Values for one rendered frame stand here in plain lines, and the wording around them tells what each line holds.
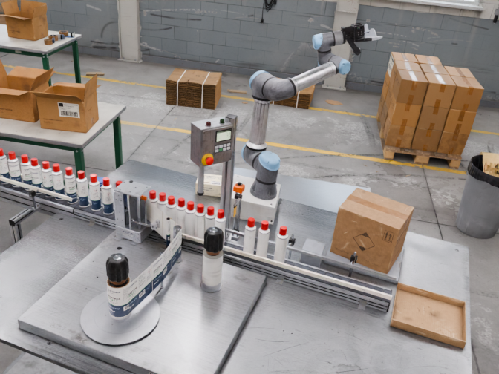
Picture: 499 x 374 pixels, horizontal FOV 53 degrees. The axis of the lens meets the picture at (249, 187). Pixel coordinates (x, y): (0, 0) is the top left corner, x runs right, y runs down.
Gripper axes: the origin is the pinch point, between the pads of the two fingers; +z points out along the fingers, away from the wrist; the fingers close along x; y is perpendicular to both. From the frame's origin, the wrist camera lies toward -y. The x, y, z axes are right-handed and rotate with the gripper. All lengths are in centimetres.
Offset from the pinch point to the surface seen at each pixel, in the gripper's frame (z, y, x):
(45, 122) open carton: -219, -45, 85
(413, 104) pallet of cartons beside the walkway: 102, -138, 206
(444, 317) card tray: -9, -96, -112
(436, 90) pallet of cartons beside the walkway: 124, -125, 201
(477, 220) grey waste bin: 102, -188, 63
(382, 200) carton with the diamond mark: -20, -64, -62
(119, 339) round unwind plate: -142, -59, -127
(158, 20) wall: -169, -70, 519
